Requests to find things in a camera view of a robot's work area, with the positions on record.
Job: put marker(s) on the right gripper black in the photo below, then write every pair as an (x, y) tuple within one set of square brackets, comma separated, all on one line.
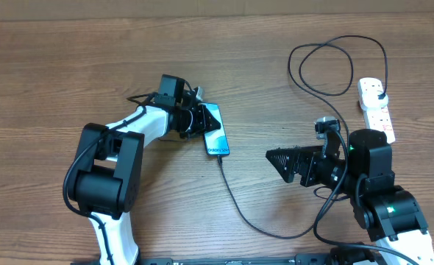
[(308, 155)]

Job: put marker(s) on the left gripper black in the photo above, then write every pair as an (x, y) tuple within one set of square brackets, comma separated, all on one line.
[(204, 124)]

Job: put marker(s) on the Galaxy S24+ smartphone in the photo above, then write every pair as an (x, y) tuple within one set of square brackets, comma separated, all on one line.
[(216, 143)]

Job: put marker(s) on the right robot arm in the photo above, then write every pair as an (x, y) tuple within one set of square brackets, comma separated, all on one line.
[(362, 170)]

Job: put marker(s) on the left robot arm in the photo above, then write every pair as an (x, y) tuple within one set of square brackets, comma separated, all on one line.
[(103, 181)]

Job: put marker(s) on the white charger plug adapter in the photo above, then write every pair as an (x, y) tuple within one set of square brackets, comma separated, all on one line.
[(373, 100)]

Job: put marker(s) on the white power strip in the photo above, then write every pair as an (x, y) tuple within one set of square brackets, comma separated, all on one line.
[(376, 119)]

